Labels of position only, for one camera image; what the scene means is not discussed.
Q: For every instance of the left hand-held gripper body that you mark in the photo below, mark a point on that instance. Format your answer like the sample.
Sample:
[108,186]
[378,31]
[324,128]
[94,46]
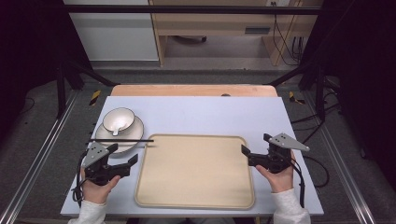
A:
[99,174]

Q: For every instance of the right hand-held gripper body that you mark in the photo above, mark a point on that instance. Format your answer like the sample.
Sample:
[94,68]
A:
[275,157]

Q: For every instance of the person's left hand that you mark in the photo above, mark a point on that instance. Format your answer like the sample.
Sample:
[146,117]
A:
[97,192]

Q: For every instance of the person's right hand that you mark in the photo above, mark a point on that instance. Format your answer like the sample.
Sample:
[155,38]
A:
[280,180]

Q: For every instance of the white ceramic spoon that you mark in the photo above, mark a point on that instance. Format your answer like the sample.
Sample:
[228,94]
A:
[117,127]

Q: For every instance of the white plate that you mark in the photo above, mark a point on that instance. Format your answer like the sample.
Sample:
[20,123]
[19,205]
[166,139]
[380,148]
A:
[132,132]

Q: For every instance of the white bowl with dark rim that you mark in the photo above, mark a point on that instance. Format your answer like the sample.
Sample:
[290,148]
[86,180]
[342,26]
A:
[118,119]

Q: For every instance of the yellow black tape marker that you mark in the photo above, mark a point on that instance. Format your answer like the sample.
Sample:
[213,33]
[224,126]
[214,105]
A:
[292,97]
[95,97]

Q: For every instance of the beige tray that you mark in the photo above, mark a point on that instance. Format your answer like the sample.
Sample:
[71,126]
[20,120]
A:
[194,171]

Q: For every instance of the black metal stand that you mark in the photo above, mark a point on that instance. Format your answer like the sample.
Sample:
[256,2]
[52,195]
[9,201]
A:
[61,90]
[320,93]

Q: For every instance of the wooden table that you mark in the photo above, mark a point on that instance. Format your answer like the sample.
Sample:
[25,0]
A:
[193,90]

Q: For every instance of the grey socket strip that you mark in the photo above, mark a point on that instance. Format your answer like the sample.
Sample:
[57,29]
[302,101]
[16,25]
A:
[257,30]

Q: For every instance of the white cabinet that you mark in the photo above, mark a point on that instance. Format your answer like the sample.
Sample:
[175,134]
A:
[115,34]

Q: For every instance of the wooden desk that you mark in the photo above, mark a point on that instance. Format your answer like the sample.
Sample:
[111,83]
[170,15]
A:
[218,21]

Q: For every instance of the black crossbar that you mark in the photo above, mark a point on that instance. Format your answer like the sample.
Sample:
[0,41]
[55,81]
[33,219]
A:
[186,9]

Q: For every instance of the aluminium rail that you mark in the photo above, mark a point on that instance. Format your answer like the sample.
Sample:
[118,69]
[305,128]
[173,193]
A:
[339,161]
[37,158]

